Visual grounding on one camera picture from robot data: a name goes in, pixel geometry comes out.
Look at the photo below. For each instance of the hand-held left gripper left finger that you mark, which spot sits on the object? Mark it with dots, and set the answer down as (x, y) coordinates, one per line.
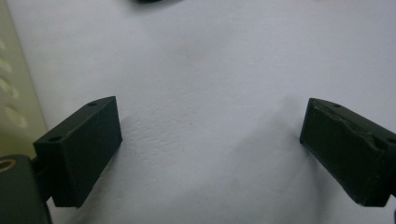
(81, 149)

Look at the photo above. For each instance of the pale green panel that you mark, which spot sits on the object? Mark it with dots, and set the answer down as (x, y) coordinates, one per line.
(14, 93)

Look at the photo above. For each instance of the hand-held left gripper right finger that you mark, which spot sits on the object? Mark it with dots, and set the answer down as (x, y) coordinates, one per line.
(345, 155)

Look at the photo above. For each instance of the dark object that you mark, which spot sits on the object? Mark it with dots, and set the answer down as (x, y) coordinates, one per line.
(149, 1)

